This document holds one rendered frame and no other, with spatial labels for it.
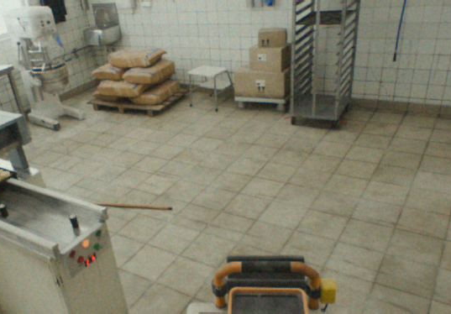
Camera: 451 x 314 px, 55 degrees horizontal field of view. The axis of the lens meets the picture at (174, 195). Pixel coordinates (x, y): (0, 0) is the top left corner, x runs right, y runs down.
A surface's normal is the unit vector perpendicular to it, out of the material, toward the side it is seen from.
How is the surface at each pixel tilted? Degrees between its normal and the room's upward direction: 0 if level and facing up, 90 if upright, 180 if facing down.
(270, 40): 91
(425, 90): 90
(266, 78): 87
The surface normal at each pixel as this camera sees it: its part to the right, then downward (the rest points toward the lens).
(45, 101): 0.73, 0.27
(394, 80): -0.55, 0.49
